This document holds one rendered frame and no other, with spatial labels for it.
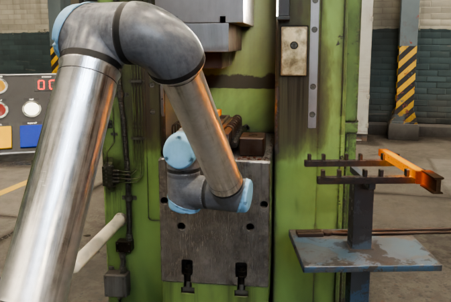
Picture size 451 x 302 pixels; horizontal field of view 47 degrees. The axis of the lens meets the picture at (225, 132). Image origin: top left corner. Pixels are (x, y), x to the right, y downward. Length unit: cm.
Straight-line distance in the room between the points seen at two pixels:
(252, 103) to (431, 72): 563
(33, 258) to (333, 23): 134
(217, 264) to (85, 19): 111
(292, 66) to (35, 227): 120
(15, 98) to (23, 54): 757
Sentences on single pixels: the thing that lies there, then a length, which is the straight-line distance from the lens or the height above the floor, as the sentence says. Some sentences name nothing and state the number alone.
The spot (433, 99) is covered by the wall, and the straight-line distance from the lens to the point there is 774.
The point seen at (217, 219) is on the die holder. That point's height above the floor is 70.
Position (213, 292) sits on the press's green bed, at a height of 44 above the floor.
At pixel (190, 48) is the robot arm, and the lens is 97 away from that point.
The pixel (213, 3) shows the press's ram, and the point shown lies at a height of 143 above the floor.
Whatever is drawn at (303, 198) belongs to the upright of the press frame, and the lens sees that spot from 197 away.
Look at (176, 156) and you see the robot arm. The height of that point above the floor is 101.
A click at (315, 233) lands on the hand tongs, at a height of 69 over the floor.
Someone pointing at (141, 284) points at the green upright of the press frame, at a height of 35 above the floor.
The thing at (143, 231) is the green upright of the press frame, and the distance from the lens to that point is 210.
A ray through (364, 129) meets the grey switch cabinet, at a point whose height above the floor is 17.
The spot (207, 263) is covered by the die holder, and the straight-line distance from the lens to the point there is 187.
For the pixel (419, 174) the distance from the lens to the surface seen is 151.
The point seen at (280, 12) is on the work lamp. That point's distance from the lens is 185.
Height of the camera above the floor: 130
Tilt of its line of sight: 10 degrees down
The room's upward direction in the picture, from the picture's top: straight up
